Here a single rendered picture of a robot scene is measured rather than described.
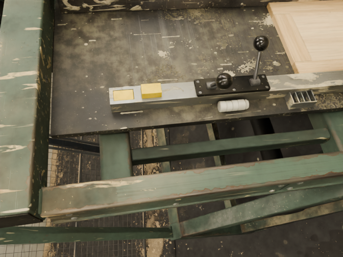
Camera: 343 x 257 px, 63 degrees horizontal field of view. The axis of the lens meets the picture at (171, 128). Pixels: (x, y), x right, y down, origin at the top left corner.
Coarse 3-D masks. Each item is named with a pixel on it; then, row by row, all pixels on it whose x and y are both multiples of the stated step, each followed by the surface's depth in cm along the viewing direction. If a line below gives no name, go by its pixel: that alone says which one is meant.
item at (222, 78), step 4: (224, 72) 62; (220, 76) 61; (224, 76) 61; (228, 76) 61; (216, 80) 62; (220, 80) 61; (224, 80) 61; (228, 80) 61; (232, 80) 62; (208, 84) 72; (212, 84) 70; (216, 84) 63; (220, 84) 62; (224, 84) 61; (228, 84) 61; (208, 88) 72; (212, 88) 72; (220, 88) 63; (224, 88) 62; (228, 88) 63
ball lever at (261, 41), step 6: (258, 36) 68; (264, 36) 68; (258, 42) 68; (264, 42) 67; (258, 48) 68; (264, 48) 68; (258, 54) 70; (258, 60) 71; (258, 66) 72; (258, 78) 74; (252, 84) 74; (258, 84) 74
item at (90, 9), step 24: (72, 0) 83; (96, 0) 84; (120, 0) 85; (144, 0) 87; (168, 0) 88; (192, 0) 90; (216, 0) 91; (240, 0) 92; (264, 0) 94; (288, 0) 95
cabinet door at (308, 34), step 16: (336, 0) 98; (272, 16) 93; (288, 16) 92; (304, 16) 93; (320, 16) 94; (336, 16) 95; (288, 32) 89; (304, 32) 90; (320, 32) 91; (336, 32) 91; (288, 48) 86; (304, 48) 86; (320, 48) 87; (336, 48) 88; (304, 64) 83; (320, 64) 84; (336, 64) 85
